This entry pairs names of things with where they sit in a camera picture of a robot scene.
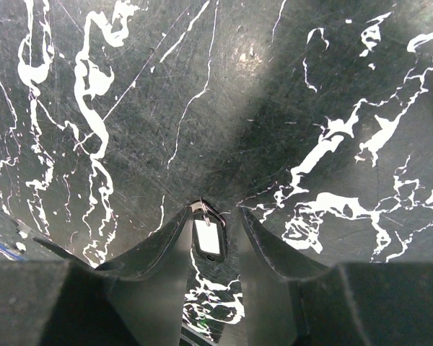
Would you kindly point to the key with black tag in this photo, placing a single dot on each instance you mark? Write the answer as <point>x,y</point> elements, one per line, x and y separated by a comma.
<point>209,231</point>

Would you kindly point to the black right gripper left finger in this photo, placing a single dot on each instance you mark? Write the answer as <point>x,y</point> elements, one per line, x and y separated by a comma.
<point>135,298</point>

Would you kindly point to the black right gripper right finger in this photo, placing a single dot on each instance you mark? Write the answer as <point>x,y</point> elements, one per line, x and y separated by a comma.
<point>290,299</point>

